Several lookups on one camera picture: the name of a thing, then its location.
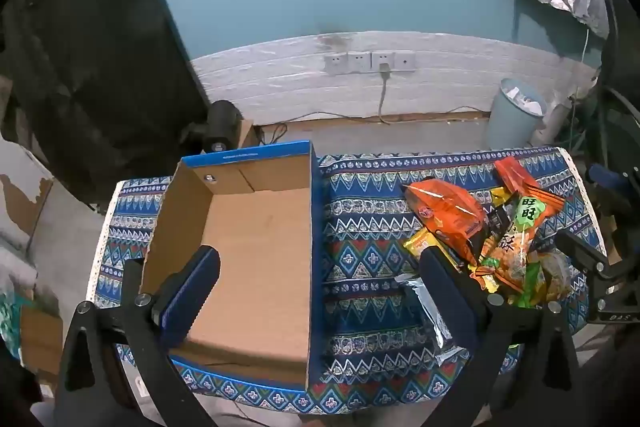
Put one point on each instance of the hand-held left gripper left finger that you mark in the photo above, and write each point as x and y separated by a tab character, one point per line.
192	292

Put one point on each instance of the flat cardboard piece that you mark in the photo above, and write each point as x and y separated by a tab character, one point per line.
40	337

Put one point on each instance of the blue-sided cardboard box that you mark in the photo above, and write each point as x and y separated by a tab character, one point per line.
260	257

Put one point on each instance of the silver foil packet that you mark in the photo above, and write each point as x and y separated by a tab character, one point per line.
432	312

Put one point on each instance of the large orange green snack bag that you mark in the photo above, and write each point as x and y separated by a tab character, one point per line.
527	219

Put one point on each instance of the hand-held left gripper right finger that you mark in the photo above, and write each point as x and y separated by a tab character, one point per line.
440	279

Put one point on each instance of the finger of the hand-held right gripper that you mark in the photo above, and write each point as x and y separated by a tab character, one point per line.
580	249
607	181

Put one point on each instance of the large black panel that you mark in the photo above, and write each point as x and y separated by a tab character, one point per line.
90	57

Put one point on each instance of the black snack packet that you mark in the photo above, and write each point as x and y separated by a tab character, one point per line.
496	218

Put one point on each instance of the green snack packet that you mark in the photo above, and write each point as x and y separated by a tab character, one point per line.
534	281

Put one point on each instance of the white wall socket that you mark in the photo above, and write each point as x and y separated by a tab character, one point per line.
382	58
359	61
405	60
336	62

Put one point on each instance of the black metal stand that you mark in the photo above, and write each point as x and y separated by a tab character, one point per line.
617	97

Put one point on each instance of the blue patterned tablecloth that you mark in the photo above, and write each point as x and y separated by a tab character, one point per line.
365	217

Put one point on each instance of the small brown cardboard box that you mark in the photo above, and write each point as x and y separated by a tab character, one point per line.
247	134

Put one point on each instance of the light blue trash bin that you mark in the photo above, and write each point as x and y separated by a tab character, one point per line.
512	119

